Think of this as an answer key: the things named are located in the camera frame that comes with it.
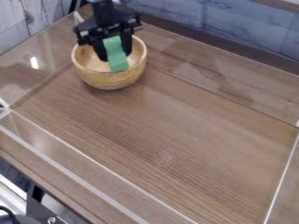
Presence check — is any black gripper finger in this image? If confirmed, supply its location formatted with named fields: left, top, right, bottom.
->
left=91, top=38, right=109, bottom=61
left=121, top=30, right=133, bottom=55

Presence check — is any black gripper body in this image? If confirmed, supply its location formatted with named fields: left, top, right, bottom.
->
left=74, top=0, right=142, bottom=45

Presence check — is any green rectangular stick block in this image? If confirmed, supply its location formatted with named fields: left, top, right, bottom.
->
left=103, top=36, right=129, bottom=73

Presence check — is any round wooden bowl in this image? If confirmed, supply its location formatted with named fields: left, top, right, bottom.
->
left=71, top=36, right=149, bottom=90

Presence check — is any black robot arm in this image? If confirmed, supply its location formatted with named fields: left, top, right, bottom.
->
left=74, top=0, right=142, bottom=61

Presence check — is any clear acrylic corner bracket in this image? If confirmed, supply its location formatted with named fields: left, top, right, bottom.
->
left=74, top=11, right=85, bottom=25

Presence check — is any clear acrylic tray wall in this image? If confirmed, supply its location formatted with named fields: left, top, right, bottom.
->
left=0, top=17, right=299, bottom=224

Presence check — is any black table leg bracket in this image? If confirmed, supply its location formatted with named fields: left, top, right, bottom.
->
left=25, top=183, right=83, bottom=224

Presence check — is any black cable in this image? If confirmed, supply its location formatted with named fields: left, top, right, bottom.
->
left=0, top=205, right=17, bottom=224

